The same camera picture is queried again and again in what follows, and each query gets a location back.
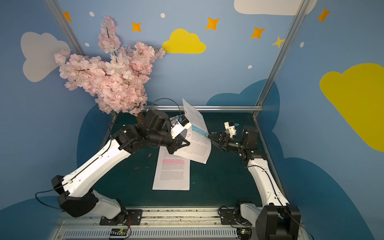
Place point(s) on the aluminium right frame post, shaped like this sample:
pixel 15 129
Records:
pixel 290 37

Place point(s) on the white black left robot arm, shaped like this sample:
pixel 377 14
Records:
pixel 76 194

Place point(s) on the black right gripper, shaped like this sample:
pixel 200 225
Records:
pixel 224 141

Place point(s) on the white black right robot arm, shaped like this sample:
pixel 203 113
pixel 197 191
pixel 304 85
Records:
pixel 278 219

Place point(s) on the pink cherry blossom tree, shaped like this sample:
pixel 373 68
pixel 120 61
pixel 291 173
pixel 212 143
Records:
pixel 118 84

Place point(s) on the right circuit board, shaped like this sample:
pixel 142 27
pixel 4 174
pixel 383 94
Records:
pixel 244 233

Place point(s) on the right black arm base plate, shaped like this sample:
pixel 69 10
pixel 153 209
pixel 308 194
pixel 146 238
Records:
pixel 232 217

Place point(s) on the purple highlighted paper document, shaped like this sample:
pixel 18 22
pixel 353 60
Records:
pixel 175 121

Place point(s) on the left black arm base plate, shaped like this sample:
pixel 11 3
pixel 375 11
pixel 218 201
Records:
pixel 131 217

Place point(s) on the left green circuit board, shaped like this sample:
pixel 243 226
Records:
pixel 118 234

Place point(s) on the aluminium left frame post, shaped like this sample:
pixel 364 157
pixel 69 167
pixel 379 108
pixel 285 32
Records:
pixel 64 24

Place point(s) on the aluminium back frame bar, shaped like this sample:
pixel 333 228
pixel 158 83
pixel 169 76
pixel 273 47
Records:
pixel 208 108

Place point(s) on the aluminium front rail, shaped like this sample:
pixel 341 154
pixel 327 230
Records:
pixel 180 223

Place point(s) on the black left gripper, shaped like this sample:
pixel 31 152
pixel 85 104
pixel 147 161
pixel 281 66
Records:
pixel 174 144

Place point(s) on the pink highlighted paper document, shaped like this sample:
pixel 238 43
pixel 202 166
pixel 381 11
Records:
pixel 172 172

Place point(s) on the aluminium frame post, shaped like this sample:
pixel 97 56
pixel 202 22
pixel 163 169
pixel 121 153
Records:
pixel 290 37
pixel 64 24

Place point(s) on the blue highlighted paper document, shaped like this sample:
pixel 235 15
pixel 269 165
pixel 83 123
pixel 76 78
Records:
pixel 200 145

